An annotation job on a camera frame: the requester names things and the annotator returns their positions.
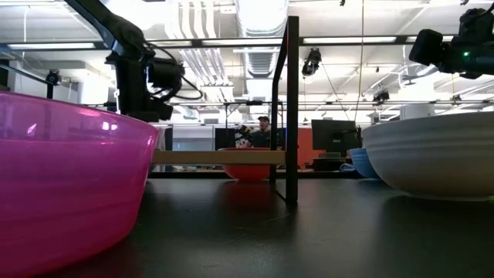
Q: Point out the white ribbed bowl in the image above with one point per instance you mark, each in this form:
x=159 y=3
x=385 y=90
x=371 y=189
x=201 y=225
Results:
x=432 y=154

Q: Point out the red plastic bowl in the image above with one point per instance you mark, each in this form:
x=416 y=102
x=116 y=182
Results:
x=247 y=172

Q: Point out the blue plastic bowl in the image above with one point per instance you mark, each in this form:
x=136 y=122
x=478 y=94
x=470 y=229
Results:
x=361 y=162

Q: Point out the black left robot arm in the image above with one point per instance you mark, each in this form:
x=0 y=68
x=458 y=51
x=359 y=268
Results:
x=116 y=27

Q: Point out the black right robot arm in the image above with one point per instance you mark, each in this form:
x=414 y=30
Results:
x=478 y=23

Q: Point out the white round column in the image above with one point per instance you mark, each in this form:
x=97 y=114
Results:
x=417 y=111

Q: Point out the wooden cutting board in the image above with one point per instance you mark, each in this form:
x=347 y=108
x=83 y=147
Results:
x=220 y=157

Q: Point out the pink translucent plastic bowl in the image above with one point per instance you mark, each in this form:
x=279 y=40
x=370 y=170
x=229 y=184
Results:
x=69 y=185

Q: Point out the floral patterned cloth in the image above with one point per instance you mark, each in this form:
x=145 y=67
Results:
x=242 y=137

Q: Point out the person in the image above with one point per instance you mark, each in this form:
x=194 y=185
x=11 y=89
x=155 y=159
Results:
x=262 y=135

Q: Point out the black computer monitor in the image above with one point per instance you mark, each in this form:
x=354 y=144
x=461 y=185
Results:
x=333 y=135

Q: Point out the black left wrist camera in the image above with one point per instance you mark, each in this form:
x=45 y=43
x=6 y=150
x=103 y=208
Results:
x=165 y=77

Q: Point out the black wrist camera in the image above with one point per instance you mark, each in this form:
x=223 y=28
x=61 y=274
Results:
x=425 y=47
x=165 y=77

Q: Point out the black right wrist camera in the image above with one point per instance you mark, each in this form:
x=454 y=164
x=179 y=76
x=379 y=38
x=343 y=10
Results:
x=425 y=47

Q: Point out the black ceiling-mounted camera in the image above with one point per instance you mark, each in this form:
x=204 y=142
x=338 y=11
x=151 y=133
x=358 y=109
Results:
x=312 y=62
x=381 y=95

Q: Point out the black overhead frame bar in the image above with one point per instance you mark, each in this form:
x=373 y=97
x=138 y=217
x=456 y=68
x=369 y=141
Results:
x=239 y=41

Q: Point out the silver ventilation duct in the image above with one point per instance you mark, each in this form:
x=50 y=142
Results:
x=262 y=23

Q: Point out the orange partition wall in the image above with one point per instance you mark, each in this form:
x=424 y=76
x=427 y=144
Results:
x=305 y=148

